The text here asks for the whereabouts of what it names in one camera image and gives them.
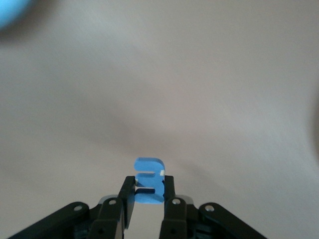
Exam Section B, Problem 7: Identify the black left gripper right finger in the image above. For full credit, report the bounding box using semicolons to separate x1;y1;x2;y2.
159;176;269;239

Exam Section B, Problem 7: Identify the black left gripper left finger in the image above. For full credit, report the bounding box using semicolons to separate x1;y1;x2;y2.
7;176;137;239

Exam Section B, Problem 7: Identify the blue letter m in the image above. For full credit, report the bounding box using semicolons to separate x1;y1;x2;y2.
134;157;165;205

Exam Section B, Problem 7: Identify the brown table cover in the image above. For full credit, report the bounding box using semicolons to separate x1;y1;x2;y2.
0;0;319;239

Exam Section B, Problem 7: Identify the blue round plate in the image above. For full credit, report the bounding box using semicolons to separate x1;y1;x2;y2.
0;0;29;32

